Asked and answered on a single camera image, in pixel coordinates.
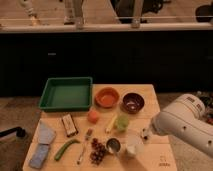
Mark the white handled dish brush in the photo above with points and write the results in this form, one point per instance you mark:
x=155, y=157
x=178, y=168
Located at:
x=145, y=133

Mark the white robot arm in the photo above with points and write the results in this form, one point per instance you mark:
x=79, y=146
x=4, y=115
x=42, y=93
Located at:
x=182, y=119

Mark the orange bowl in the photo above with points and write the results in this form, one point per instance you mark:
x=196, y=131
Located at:
x=107, y=97

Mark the purple bowl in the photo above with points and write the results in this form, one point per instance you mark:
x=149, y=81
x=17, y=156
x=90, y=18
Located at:
x=132, y=103

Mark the orange fruit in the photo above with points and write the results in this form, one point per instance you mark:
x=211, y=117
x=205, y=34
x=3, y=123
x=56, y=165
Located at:
x=93, y=116

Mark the green plastic cup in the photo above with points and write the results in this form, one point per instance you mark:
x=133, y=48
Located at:
x=122, y=123

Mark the green plastic tray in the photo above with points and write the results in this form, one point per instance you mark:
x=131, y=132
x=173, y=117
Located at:
x=67, y=94

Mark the metal fork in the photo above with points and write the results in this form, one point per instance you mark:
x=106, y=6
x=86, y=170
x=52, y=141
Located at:
x=86, y=140

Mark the brown chocolate bar box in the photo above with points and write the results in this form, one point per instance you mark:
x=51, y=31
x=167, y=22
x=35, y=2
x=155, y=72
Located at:
x=69, y=125

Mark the small metal cup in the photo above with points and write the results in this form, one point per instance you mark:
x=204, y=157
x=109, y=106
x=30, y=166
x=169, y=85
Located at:
x=113, y=146

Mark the white plastic cup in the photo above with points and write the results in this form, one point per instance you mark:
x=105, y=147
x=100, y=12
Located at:
x=133, y=145

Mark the green cucumber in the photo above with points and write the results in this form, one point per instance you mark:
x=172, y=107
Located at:
x=63, y=148

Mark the bunch of dark grapes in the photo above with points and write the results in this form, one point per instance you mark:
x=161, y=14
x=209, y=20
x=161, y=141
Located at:
x=98, y=151

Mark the grey folded cloth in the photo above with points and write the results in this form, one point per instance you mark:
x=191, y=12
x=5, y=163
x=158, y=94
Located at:
x=46, y=134

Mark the blue sponge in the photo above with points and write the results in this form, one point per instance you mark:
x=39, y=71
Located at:
x=39, y=156

